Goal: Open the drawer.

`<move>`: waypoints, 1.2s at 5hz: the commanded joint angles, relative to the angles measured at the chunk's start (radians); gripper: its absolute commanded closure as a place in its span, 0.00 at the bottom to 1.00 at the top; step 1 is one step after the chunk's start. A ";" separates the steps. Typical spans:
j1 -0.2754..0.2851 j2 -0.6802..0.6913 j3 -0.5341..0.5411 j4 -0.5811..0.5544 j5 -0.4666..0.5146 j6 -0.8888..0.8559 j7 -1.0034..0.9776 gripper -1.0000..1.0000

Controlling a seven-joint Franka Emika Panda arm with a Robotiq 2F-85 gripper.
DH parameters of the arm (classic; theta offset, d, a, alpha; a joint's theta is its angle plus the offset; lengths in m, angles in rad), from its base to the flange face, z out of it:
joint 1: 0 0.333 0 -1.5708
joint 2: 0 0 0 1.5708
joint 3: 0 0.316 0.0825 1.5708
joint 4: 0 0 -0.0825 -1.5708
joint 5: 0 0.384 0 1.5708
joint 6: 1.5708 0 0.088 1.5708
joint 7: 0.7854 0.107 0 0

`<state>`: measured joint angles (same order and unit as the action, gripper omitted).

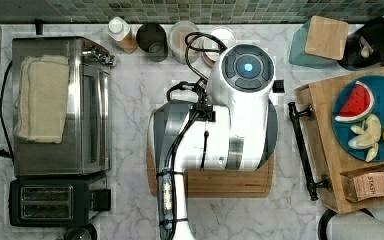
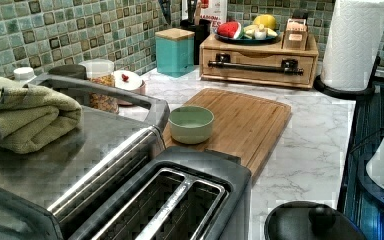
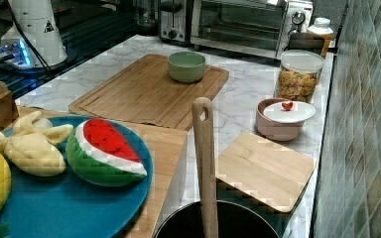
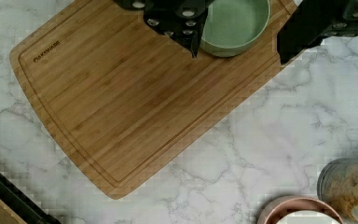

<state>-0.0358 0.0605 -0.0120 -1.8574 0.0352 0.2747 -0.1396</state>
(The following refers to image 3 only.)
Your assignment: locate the white lid with red knob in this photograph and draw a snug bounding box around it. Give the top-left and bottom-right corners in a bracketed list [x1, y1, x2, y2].
[263, 101, 316, 124]

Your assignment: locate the green ceramic bowl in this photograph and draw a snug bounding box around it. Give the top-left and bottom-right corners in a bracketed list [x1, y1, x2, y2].
[168, 52, 205, 83]

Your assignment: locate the large wooden cutting board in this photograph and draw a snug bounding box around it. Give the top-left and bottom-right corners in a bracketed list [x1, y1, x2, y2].
[68, 54, 228, 131]

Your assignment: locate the clear cereal container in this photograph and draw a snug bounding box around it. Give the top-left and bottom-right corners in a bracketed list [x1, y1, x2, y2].
[275, 50, 324, 103]

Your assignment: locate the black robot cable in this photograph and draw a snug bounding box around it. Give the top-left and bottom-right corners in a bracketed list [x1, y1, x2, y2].
[7, 0, 56, 74]

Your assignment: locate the silver toaster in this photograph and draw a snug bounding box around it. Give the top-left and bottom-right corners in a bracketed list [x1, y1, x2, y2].
[158, 0, 194, 46]

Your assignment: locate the silver toaster oven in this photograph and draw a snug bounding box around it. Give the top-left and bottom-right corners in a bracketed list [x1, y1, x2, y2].
[190, 0, 314, 59]

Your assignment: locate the small bamboo board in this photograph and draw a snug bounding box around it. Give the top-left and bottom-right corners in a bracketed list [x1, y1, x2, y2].
[215, 132, 316, 213]

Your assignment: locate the wooden spoon handle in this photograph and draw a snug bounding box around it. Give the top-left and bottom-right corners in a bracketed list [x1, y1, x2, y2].
[192, 97, 219, 238]

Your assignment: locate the dark box by oven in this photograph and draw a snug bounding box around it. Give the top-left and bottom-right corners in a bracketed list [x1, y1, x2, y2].
[288, 33, 324, 55]

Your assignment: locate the black pot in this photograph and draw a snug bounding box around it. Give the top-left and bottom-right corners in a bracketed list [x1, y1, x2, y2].
[154, 200, 280, 238]

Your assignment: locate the plush peeled banana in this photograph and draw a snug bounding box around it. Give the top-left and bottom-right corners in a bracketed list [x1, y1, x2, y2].
[0, 111, 73, 177]

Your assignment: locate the wooden drawer unit top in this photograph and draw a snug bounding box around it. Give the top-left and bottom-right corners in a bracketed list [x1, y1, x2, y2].
[5, 105, 189, 238]

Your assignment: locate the plush watermelon slice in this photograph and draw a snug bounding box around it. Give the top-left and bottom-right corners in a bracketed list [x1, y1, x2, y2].
[65, 118, 148, 186]

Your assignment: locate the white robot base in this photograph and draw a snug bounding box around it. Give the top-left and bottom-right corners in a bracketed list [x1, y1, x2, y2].
[1, 0, 67, 69]

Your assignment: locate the blue plate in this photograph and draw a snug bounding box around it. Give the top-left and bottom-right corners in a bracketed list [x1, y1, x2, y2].
[0, 123, 153, 238]

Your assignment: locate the white lidded bottle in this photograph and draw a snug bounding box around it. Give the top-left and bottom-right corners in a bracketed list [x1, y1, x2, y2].
[308, 17, 333, 58]

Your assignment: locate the pink bowl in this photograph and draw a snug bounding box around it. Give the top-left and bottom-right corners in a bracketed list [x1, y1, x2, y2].
[255, 98, 304, 142]

